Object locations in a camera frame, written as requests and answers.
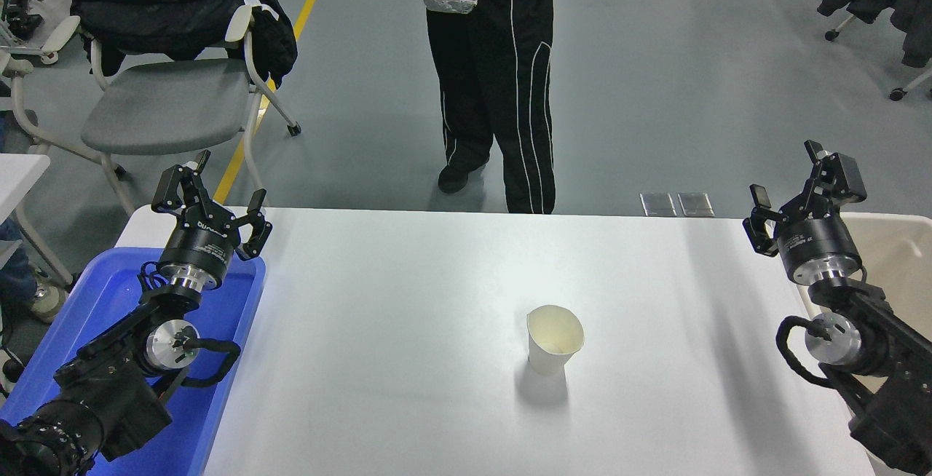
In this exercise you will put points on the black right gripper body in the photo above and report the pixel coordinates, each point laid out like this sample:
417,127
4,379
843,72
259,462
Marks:
819,239

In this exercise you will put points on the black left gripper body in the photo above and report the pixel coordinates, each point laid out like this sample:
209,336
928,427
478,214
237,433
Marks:
200,247

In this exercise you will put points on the white paper cup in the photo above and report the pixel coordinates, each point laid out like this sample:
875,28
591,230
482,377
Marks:
542,359

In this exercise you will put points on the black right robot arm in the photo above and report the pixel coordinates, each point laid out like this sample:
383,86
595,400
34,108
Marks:
888,389

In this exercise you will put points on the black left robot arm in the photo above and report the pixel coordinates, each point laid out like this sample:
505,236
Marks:
109,389

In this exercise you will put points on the large pale bin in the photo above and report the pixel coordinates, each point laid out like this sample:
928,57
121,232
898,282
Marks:
903,258

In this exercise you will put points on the grey seat chair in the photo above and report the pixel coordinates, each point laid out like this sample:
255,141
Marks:
167,105

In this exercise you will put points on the blue plastic tray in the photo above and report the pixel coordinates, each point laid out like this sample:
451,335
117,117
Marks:
109,294

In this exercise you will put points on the white caster chair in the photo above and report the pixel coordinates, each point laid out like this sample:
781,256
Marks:
837,27

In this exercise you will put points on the white side table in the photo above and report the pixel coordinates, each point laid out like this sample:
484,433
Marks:
18,177

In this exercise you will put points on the seated person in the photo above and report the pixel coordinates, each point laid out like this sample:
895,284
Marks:
18,272

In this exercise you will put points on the standing person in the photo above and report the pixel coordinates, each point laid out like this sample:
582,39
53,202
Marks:
502,76

